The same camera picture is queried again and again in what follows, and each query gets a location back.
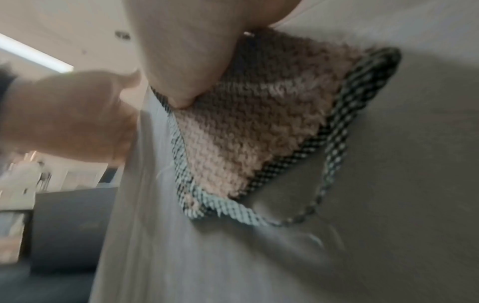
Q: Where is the person's left hand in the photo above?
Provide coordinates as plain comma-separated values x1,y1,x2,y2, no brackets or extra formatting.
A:
0,69,142,164

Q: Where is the white ceiling light strip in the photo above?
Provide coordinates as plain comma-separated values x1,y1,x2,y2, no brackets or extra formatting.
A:
0,32,74,73

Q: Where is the person's right hand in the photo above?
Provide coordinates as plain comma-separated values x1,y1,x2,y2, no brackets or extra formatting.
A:
123,0,304,109

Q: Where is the grey door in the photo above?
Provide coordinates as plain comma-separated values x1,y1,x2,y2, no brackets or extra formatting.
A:
87,0,479,303

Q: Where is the dark grey furniture panel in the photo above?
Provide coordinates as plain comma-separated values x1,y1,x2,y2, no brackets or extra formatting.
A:
29,186,118,272

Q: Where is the grey cleaning cloth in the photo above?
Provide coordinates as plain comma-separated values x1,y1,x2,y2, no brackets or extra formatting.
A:
149,26,404,229

